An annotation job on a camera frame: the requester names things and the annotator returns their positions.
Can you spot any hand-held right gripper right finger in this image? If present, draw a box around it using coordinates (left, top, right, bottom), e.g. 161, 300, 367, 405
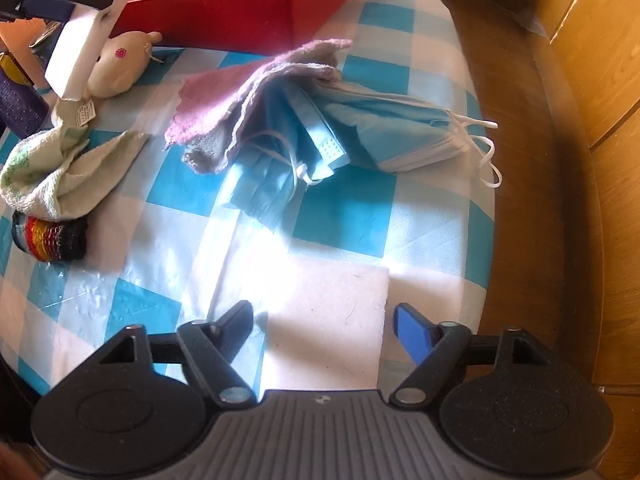
388, 303, 551, 409

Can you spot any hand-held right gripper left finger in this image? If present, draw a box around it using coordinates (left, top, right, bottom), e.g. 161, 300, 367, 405
99, 300, 257, 409

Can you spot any cream plush toy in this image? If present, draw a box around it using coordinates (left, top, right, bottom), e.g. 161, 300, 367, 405
87, 30, 165, 100

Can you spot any blue face mask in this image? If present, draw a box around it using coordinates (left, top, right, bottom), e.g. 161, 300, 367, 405
320, 77, 503, 191
227, 150, 308, 233
250, 82, 351, 186

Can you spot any red cardboard box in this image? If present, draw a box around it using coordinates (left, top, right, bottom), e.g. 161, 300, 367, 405
112, 0, 365, 53

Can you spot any white green patterned towel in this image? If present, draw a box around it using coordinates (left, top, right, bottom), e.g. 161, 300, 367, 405
0, 102, 150, 221

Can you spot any purple cloth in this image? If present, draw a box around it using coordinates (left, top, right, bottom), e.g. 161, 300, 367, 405
164, 38, 354, 176

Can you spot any rainbow striped knit hat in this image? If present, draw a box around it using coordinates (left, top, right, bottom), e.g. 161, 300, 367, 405
11, 210, 91, 263

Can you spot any blue white checkered tablecloth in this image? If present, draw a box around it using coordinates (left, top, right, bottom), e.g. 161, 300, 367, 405
0, 0, 501, 396

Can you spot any purple drink can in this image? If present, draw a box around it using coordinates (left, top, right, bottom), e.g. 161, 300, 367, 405
0, 55, 51, 138

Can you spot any wooden cabinet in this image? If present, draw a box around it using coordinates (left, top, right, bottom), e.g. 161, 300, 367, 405
520, 0, 640, 391

